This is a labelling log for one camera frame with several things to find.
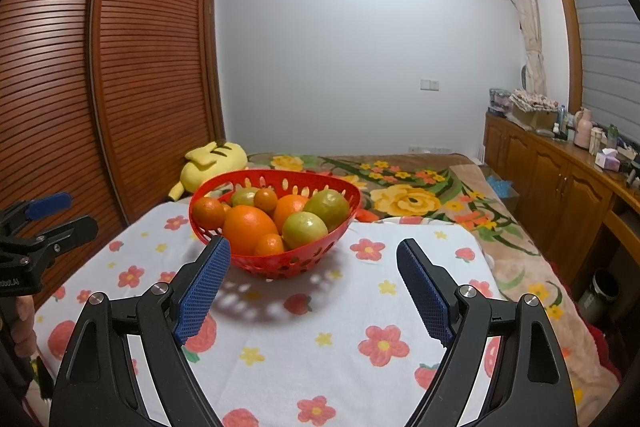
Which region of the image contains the folded floral cloth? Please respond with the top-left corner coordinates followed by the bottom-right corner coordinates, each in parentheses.
top-left (509, 89), bottom-right (558, 110)

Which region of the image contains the yellow-green apple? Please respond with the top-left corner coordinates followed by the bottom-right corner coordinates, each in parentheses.
top-left (282, 212), bottom-right (329, 250)

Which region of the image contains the medium tangerine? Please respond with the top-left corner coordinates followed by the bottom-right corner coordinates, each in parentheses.
top-left (254, 233), bottom-right (286, 257)

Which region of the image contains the white floral tablecloth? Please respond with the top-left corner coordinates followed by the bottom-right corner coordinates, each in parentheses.
top-left (32, 202), bottom-right (506, 427)

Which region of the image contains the red plastic basket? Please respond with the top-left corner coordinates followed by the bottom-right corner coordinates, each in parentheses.
top-left (188, 169), bottom-right (362, 280)

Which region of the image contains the mottled green guava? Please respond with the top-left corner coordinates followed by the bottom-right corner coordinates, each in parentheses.
top-left (231, 188), bottom-right (260, 208)
top-left (304, 189), bottom-right (351, 233)

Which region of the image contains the grey window blind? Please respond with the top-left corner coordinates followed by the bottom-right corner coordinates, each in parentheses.
top-left (557, 0), bottom-right (640, 148)

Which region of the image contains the cardboard box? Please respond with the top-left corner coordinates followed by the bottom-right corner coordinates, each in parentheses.
top-left (510, 104), bottom-right (558, 130)

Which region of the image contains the round orange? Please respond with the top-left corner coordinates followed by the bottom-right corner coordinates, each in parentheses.
top-left (272, 195), bottom-right (311, 233)
top-left (192, 197), bottom-right (227, 229)

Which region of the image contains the pink thermos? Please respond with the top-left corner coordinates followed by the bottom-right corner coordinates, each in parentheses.
top-left (573, 109), bottom-right (593, 149)

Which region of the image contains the cream curtain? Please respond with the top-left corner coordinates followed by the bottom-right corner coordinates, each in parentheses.
top-left (497, 0), bottom-right (548, 95)

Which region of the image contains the brown floral blanket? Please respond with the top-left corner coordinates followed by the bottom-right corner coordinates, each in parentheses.
top-left (245, 152), bottom-right (481, 223)

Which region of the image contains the grey bin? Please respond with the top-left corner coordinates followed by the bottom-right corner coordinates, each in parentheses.
top-left (580, 268), bottom-right (621, 325)

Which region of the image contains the wooden louvred wardrobe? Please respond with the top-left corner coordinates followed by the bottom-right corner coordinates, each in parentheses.
top-left (0, 0), bottom-right (226, 308)

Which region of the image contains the beige floral blanket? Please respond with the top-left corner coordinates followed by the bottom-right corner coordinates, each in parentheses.
top-left (430, 164), bottom-right (621, 408)

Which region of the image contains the red cloth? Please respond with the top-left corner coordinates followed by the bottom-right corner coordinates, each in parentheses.
top-left (585, 322), bottom-right (626, 383)

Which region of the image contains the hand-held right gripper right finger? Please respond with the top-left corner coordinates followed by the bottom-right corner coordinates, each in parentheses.
top-left (396, 238), bottom-right (573, 427)

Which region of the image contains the small tangerine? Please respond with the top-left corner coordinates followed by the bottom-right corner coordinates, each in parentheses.
top-left (253, 188), bottom-right (278, 214)

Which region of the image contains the large oval orange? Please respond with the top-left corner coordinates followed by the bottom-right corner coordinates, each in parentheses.
top-left (222, 205), bottom-right (279, 256)

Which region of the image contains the person's left hand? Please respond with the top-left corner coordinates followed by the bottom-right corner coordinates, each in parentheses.
top-left (14, 296), bottom-right (37, 360)

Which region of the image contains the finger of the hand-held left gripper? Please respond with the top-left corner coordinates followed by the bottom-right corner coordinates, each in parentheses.
top-left (0, 192), bottom-right (72, 230)
top-left (12, 215), bottom-right (99, 258)

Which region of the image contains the clear storage box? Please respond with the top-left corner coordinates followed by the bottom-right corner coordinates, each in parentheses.
top-left (489, 88), bottom-right (512, 118)

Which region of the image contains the blue cloth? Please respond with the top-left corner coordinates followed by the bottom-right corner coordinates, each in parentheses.
top-left (485, 174), bottom-right (521, 200)

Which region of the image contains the wooden sideboard cabinet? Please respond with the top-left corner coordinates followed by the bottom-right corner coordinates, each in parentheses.
top-left (482, 112), bottom-right (640, 288)

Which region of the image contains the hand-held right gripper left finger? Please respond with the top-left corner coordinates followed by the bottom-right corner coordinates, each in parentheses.
top-left (48, 235), bottom-right (232, 427)

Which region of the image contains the yellow plush toy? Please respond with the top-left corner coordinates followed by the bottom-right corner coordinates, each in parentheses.
top-left (167, 139), bottom-right (249, 202)

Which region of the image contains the pink tissue box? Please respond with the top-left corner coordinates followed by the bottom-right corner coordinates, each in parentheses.
top-left (595, 148), bottom-right (622, 172)

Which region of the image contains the wooden window frame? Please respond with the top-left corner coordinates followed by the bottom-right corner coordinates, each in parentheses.
top-left (542, 0), bottom-right (586, 112)

